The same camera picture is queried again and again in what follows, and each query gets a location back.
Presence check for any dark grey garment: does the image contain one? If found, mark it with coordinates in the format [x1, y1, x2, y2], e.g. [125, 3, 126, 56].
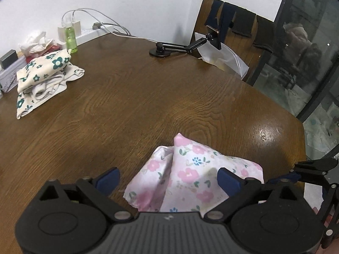
[232, 6, 258, 38]

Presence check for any red tissue box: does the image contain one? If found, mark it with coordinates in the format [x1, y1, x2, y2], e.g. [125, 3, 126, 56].
[25, 44, 63, 59]

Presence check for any clear plastic bag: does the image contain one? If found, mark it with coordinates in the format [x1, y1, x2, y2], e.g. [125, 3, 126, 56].
[194, 32, 250, 80]

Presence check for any grey storage box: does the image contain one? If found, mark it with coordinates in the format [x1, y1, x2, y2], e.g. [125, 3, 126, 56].
[0, 58, 28, 93]

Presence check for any white charging cable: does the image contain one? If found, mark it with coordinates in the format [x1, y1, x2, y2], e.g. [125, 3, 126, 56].
[61, 8, 159, 44]

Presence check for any navy garment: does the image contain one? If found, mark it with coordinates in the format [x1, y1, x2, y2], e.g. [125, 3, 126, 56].
[205, 0, 237, 43]

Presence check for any small black box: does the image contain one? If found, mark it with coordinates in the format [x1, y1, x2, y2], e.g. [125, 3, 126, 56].
[0, 49, 18, 69]

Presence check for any wooden chair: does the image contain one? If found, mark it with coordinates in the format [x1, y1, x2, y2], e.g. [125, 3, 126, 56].
[189, 0, 276, 86]

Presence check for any white power strip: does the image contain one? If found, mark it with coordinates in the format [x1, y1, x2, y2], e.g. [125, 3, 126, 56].
[57, 24, 113, 46]

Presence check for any cream green flower cloth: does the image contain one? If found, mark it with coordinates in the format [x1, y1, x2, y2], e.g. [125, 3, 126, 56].
[16, 50, 86, 119]

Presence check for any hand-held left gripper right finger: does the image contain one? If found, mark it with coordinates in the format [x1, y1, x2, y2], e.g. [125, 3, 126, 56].
[204, 167, 302, 221]

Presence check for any crumpled white tissue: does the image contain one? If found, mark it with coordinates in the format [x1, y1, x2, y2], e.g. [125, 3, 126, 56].
[19, 30, 55, 57]

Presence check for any black framed glass door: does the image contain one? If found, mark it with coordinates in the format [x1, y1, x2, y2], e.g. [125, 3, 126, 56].
[249, 0, 339, 170]

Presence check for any green spray bottle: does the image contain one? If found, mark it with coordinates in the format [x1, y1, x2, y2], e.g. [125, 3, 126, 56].
[65, 14, 78, 54]

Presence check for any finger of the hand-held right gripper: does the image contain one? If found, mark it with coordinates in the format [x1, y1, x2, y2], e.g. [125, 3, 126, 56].
[265, 171, 301, 184]
[291, 157, 339, 182]

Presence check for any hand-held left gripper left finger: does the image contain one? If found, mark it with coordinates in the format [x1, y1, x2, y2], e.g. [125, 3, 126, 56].
[40, 167, 133, 221]

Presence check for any grey plug cord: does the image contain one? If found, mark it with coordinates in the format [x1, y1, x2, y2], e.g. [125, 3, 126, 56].
[93, 22, 132, 37]

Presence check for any pink floral garment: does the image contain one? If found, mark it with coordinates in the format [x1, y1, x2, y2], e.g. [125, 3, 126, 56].
[124, 134, 265, 217]

